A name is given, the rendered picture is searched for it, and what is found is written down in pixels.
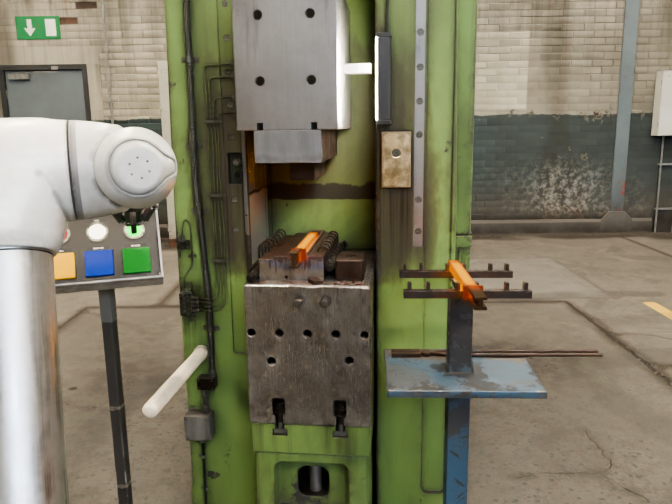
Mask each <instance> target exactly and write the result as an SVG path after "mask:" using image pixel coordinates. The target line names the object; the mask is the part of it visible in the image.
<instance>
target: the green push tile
mask: <svg viewBox="0 0 672 504"><path fill-rule="evenodd" d="M122 256H123V269H124V274H136V273H148V272H152V270H151V259H150V248H149V247H140V248H126V249H122Z"/></svg>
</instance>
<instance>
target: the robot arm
mask: <svg viewBox="0 0 672 504"><path fill-rule="evenodd" d="M176 178H177V162H176V158H175V155H174V152H173V150H172V149H171V147H170V146H169V144H168V143H167V142H166V141H165V140H164V139H163V138H162V137H161V136H160V135H158V134H157V133H155V132H153V131H151V130H148V129H145V128H141V127H127V128H122V127H121V126H119V125H115V124H108V123H100V122H92V121H79V120H55V119H47V118H31V117H24V118H0V504H69V498H68V482H67V466H66V451H65V435H64V419H63V403H62V387H61V371H60V355H59V340H58V324H57V308H56V292H55V276H54V260H53V257H55V256H56V255H57V253H58V252H59V250H60V248H61V246H62V244H63V241H64V235H65V232H66V228H67V221H70V220H81V219H90V218H96V217H102V216H108V215H112V216H113V217H114V218H115V219H116V220H117V222H118V223H120V224H122V223H123V222H126V226H127V227H131V234H137V226H141V221H144V222H148V221H149V219H150V217H151V216H152V214H153V213H154V211H155V210H157V209H159V204H158V203H160V202H161V201H162V200H164V199H165V198H166V197H167V196H168V195H169V193H170V192H171V190H172V189H173V187H174V185H175V182H176ZM144 208H145V210H144V212H143V214H141V210H143V209H144ZM122 212H125V215H123V214H122ZM134 212H136V214H130V213H134Z"/></svg>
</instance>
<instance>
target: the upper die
mask: <svg viewBox="0 0 672 504"><path fill-rule="evenodd" d="M254 155H255V163H322V162H324V161H326V160H329V159H331V158H333V157H335V156H337V130H268V131H263V130H261V131H254Z"/></svg>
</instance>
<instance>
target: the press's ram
mask: <svg viewBox="0 0 672 504"><path fill-rule="evenodd" d="M231 8H232V30H233V52H234V75H235V97H236V119H237V131H261V130H263V131H268V130H338V129H350V128H351V112H350V74H372V64H371V63H352V64H350V10H349V8H348V6H347V4H346V2H345V0H231Z"/></svg>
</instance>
